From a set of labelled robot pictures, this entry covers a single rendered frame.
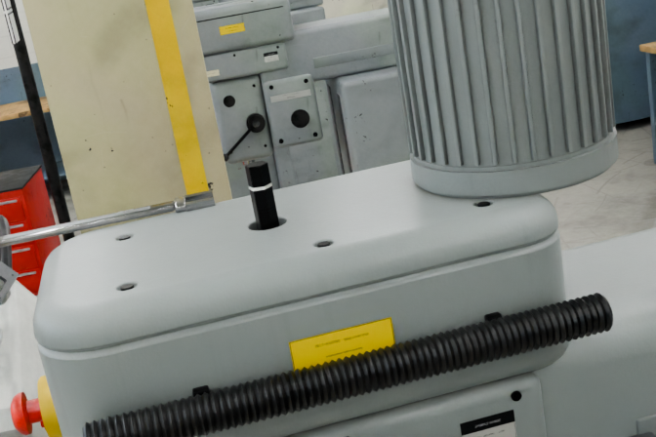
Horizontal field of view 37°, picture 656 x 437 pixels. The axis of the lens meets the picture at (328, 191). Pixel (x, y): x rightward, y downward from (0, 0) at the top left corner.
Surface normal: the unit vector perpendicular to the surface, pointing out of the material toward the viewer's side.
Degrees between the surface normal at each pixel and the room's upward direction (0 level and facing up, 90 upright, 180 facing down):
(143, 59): 90
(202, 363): 90
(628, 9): 90
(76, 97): 90
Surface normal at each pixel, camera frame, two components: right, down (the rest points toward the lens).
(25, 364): 0.74, -0.57
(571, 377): 0.22, 0.24
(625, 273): -0.17, -0.95
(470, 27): -0.40, 0.32
